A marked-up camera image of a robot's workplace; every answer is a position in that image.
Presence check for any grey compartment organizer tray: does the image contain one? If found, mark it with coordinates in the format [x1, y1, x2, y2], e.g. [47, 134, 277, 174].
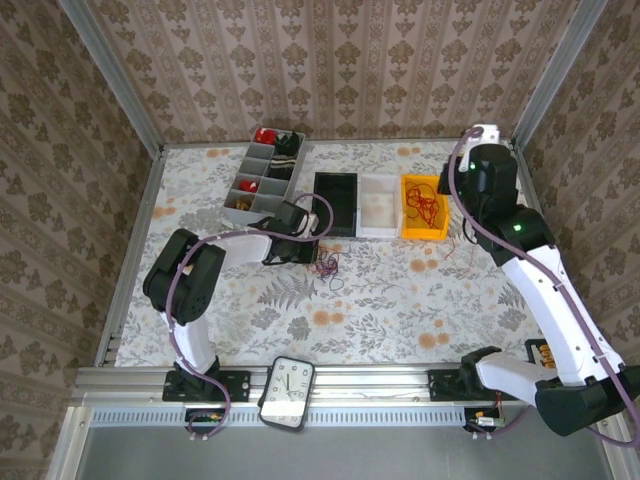
[222, 130, 307, 229]

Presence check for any black plastic bin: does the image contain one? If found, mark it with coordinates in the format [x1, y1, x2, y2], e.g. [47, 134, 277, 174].
[312, 171, 359, 239]

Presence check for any black white striped cloth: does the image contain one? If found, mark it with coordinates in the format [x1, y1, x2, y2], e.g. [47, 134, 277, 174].
[266, 154, 298, 182]

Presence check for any yellow plastic bin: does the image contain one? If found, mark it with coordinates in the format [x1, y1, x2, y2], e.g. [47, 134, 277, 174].
[399, 173, 451, 242]

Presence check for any white plastic bin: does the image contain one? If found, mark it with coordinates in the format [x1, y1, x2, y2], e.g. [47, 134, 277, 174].
[355, 173, 405, 239]

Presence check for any black crumpled object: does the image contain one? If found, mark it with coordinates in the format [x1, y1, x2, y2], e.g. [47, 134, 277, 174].
[273, 130, 304, 157]

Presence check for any black framed analog clock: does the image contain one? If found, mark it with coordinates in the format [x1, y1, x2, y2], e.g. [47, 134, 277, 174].
[256, 355, 316, 432]

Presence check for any black holder with orange parts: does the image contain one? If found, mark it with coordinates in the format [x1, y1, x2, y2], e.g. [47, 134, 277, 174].
[524, 338, 560, 372]

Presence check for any black connector box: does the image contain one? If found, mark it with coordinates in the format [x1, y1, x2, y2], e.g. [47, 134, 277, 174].
[463, 407, 507, 435]
[184, 407, 227, 437]

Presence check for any thin red cable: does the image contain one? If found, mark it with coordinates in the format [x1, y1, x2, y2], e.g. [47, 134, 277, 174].
[312, 249, 339, 274]
[403, 180, 459, 262]

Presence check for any purple right arm harness cable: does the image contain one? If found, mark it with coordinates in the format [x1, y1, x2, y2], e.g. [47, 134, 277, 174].
[447, 126, 640, 449]

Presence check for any purple arm harness cable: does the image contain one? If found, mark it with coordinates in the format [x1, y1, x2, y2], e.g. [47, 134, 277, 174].
[447, 126, 640, 449]
[167, 192, 335, 444]

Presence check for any aluminium frame post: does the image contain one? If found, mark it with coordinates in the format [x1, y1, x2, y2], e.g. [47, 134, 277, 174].
[511, 0, 609, 147]
[56, 0, 167, 152]

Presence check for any purple left arm harness cable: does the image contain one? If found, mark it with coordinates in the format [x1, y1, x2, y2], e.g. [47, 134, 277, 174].
[167, 192, 335, 444]

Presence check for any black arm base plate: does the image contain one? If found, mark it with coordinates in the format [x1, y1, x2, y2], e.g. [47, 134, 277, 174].
[427, 368, 504, 402]
[162, 368, 252, 404]

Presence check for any aluminium frame rail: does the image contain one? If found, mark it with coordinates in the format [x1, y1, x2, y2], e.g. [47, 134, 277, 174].
[73, 363, 626, 407]

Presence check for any aluminium side rail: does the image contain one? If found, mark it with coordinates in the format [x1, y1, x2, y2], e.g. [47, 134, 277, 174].
[93, 144, 169, 369]

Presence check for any slotted grey cable duct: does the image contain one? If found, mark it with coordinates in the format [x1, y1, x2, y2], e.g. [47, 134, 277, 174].
[89, 407, 621, 429]

